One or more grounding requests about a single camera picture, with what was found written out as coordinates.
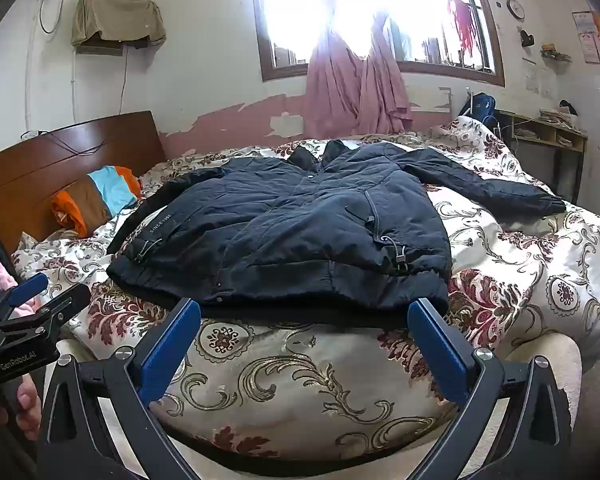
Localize orange blue brown striped pillow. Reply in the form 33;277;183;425
50;165;143;238

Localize small cluttered wall shelf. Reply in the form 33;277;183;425
540;44;573;63

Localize wooden wall shelf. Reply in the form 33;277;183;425
76;35;149;56

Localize wooden shelf desk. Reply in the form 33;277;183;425
494;109;589;202

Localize dark navy padded jacket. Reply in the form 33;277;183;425
106;140;567;328

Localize pink curtain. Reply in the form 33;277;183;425
357;0;428;133
305;0;376;137

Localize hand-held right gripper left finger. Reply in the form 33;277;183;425
37;298;203;480

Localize blue backpack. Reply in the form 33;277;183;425
458;92;496;124

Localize person's left hand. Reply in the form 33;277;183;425
16;377;44;442

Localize white fleece sheet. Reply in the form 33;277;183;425
500;332;583;417

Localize floral patterned quilt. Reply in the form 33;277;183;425
10;115;600;480

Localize brown framed window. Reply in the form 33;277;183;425
250;0;506;87

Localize wall posters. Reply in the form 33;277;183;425
572;0;600;66

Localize red hanging clothes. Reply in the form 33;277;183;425
447;0;477;57

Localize brown wooden headboard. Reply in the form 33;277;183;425
0;110;167;256

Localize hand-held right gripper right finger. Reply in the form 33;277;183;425
407;298;574;480

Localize cloth-covered air conditioner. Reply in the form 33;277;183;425
71;0;167;49

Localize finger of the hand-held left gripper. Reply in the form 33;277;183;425
0;284;91;341
0;272;50;319

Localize white wall cable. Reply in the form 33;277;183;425
118;49;130;113

